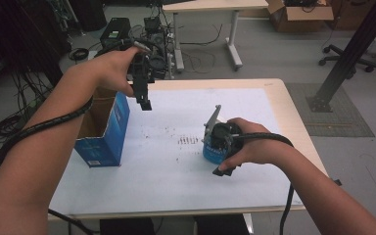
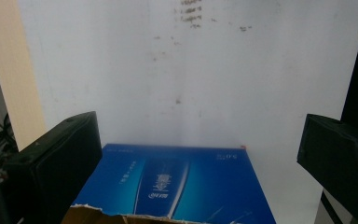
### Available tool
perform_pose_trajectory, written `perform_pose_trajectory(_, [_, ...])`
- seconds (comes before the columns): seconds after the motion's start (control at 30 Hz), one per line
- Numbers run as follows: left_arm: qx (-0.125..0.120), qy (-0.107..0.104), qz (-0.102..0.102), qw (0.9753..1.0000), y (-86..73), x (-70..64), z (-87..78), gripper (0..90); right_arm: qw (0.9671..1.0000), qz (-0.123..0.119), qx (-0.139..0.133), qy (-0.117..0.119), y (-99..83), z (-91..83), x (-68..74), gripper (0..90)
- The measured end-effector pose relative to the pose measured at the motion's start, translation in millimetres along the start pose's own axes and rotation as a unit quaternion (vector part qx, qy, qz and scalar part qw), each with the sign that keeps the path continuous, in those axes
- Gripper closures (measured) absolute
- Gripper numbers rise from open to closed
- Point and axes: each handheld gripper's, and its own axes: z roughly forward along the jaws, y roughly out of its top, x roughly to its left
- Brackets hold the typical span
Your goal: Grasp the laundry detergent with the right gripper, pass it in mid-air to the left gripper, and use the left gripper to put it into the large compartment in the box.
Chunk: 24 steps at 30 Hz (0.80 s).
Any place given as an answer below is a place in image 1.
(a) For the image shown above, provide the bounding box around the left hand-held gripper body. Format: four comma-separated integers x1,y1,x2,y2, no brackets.
126,51,168,83

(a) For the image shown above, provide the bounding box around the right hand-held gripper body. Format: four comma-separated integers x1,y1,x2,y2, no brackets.
203,104,243,159

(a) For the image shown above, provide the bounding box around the blue cup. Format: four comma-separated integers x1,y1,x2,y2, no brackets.
202,138,231,165

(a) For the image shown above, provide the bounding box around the blue cardboard box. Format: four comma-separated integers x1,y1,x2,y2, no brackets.
73,86,131,168

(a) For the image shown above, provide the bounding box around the person's left hand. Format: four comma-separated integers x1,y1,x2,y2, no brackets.
74,46,145,98

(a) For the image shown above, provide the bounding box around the person's right hand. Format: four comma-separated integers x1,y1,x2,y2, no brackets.
218,117,290,172

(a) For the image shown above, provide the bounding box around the open computer case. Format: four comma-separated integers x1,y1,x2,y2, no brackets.
143,16,170,80

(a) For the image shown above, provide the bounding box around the black computer tower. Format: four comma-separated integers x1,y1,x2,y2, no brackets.
99,17,132,51

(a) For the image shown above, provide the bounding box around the white table mat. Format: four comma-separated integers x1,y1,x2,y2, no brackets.
48,87,306,216

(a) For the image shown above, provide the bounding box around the person's right leg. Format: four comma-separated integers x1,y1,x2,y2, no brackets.
194,213,251,235

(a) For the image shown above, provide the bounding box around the person's leg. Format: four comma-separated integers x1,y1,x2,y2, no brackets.
99,217,157,235
194,213,251,235

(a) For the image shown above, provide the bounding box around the light wooden table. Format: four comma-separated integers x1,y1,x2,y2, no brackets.
47,77,329,221

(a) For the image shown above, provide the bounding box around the white desk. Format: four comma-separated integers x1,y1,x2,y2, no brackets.
162,0,270,73

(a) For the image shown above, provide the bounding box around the person's left leg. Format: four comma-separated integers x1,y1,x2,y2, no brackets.
99,217,157,235

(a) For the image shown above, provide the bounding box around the grey floor mat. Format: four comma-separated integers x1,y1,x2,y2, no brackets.
285,82,376,138

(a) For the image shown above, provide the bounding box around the dark curtain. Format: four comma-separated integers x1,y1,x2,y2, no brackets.
0,0,72,77

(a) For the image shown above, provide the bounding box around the open brown cardboard box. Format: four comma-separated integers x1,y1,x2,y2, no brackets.
266,0,335,33

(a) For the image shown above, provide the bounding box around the black office chair base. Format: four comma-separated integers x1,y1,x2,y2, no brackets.
317,43,376,73

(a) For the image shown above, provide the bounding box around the black metal stand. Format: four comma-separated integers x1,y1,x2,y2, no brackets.
305,0,376,114

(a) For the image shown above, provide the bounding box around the closed brown cardboard box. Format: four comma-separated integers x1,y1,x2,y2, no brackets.
326,0,376,32

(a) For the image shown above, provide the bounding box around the thin looped floor cable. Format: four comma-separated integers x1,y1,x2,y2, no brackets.
180,50,217,74

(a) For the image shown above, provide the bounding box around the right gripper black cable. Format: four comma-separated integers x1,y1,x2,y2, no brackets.
236,131,296,235

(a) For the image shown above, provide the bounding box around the small black cable coil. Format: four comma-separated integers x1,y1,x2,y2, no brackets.
68,47,90,62

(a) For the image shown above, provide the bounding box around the black floor cable bundle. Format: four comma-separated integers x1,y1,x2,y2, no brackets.
0,71,54,145

